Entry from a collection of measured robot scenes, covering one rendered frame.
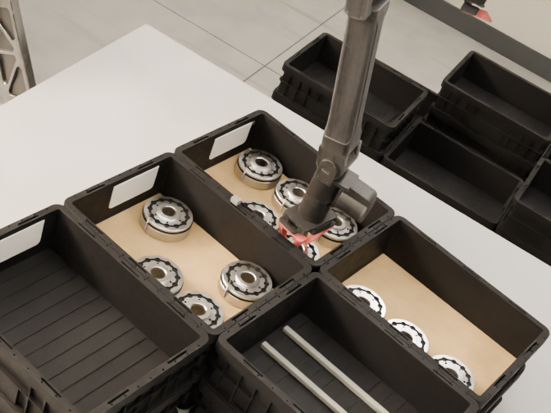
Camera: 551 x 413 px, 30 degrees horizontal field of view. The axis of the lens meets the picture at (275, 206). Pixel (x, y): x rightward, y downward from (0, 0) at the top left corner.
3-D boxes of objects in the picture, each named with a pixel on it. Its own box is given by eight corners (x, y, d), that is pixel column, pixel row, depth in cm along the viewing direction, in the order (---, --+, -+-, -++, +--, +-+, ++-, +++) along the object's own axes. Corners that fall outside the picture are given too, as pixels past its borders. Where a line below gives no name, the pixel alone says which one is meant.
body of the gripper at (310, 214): (335, 222, 208) (348, 196, 203) (302, 238, 201) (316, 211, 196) (313, 201, 210) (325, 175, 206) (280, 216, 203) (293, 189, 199)
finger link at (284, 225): (311, 256, 210) (327, 224, 205) (288, 267, 206) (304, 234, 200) (289, 234, 213) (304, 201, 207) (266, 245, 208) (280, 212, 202)
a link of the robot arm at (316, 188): (325, 156, 200) (312, 169, 196) (355, 175, 199) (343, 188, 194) (313, 183, 204) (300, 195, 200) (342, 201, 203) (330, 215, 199)
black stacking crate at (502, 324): (298, 310, 205) (316, 270, 198) (378, 252, 226) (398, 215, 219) (455, 443, 192) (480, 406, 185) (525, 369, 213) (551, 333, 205)
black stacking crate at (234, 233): (50, 246, 197) (60, 203, 190) (157, 192, 218) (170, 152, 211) (196, 380, 184) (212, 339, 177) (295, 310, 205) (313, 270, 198)
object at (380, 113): (240, 172, 341) (281, 62, 313) (283, 136, 364) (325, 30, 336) (342, 236, 333) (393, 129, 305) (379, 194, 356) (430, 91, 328)
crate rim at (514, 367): (311, 277, 199) (316, 269, 197) (394, 220, 220) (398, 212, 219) (476, 413, 185) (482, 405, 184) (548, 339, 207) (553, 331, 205)
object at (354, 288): (327, 300, 203) (328, 297, 203) (356, 279, 210) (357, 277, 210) (366, 332, 200) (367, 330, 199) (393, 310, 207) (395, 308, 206)
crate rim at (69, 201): (57, 210, 191) (59, 201, 190) (168, 158, 212) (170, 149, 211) (210, 347, 178) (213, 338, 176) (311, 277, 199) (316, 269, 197)
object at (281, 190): (266, 191, 222) (266, 188, 222) (293, 174, 230) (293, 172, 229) (302, 218, 219) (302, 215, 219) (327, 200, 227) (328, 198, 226)
